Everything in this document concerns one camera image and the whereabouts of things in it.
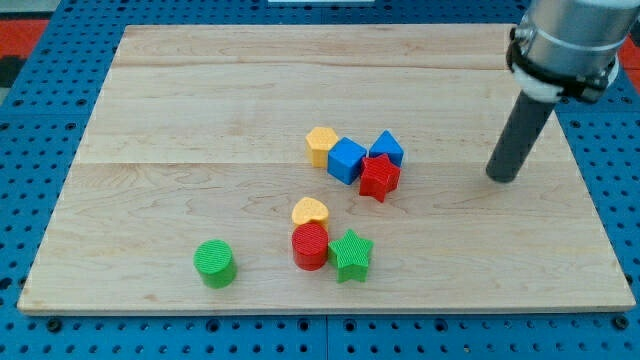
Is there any blue triangle block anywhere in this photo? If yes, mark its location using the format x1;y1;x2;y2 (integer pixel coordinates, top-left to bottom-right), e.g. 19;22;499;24
369;130;404;167

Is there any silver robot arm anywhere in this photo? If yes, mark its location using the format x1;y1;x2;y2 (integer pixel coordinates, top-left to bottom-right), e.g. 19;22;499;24
506;0;639;103

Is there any red star block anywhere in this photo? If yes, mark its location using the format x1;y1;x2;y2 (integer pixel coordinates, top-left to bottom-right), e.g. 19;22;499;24
359;153;401;203

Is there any green star block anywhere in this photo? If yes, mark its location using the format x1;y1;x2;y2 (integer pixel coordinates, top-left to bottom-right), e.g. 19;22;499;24
328;229;374;283

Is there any yellow heart block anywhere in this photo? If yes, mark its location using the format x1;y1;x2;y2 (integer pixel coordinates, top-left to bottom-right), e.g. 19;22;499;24
291;197;329;230

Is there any blue cube block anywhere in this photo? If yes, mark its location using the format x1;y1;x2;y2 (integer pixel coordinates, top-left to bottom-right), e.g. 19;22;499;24
327;137;367;185

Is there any yellow hexagon block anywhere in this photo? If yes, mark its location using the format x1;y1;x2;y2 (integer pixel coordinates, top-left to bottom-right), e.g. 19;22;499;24
305;127;339;168

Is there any red cylinder block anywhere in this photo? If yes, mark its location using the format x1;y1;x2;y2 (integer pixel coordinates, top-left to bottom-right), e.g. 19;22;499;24
291;223;329;271

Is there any wooden board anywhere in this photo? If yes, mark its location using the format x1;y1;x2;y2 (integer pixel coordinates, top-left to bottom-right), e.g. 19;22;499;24
18;24;636;316

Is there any green cylinder block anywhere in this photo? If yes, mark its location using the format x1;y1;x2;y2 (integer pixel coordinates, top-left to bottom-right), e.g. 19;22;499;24
193;239;237;289

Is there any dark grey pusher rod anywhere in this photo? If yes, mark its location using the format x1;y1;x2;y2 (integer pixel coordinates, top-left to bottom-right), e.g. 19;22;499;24
485;91;555;183

